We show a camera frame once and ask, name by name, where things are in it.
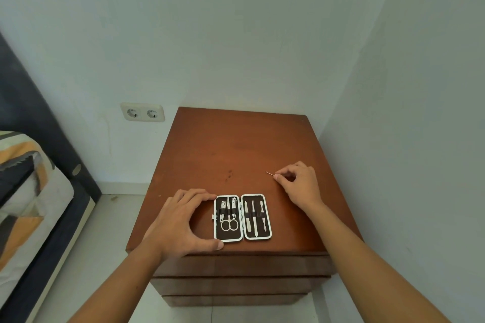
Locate white double wall socket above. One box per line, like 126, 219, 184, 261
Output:
120, 102, 166, 123

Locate brown wooden nightstand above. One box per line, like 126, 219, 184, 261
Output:
126, 107, 365, 308

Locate orange grey patterned bedding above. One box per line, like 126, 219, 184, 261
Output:
0, 130, 75, 299

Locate brown wooden drawer front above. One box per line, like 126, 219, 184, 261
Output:
152, 253, 338, 279
150, 277, 333, 297

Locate person's right hand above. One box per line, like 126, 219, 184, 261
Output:
274, 161, 327, 214

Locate person's left forearm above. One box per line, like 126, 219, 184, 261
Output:
67, 243, 167, 323

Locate person's left hand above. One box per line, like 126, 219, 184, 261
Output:
143, 188, 224, 262

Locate dark blue bed frame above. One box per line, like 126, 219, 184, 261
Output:
0, 31, 103, 323

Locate black manicure kit case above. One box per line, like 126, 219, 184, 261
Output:
211, 193, 273, 243

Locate person's right forearm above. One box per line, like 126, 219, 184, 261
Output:
303, 201, 452, 323

